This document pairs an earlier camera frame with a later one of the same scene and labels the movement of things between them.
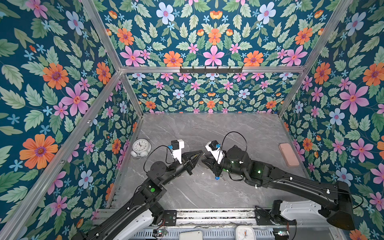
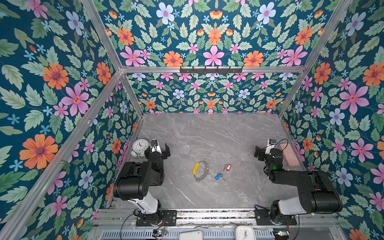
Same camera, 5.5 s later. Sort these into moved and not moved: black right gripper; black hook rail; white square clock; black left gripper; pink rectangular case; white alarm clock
Moved: black right gripper; black left gripper
Not moved: white alarm clock; pink rectangular case; black hook rail; white square clock
